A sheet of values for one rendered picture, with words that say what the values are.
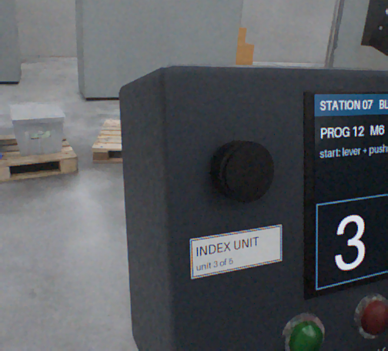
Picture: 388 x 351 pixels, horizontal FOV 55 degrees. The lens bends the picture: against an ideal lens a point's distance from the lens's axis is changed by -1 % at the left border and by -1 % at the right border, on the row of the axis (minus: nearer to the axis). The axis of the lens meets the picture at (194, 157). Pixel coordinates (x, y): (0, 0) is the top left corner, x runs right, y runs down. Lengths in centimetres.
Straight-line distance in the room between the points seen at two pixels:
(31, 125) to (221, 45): 414
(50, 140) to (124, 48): 310
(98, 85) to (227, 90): 597
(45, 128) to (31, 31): 948
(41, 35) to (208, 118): 1251
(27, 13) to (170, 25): 703
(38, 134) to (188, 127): 315
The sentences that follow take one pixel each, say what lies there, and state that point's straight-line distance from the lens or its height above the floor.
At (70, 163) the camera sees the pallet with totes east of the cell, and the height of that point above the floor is 9.
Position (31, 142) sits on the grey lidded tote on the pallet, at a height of 26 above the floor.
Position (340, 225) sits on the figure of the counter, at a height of 117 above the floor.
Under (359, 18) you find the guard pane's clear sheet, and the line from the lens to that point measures 229.
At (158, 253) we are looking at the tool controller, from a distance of 19.
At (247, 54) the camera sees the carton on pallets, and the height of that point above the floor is 64.
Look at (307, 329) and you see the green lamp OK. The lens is 22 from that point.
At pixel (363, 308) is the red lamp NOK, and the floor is 112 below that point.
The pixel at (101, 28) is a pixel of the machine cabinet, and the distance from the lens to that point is 606.
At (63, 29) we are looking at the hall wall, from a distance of 1267.
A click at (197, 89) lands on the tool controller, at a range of 17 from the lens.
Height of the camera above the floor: 127
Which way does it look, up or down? 20 degrees down
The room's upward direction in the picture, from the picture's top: 4 degrees clockwise
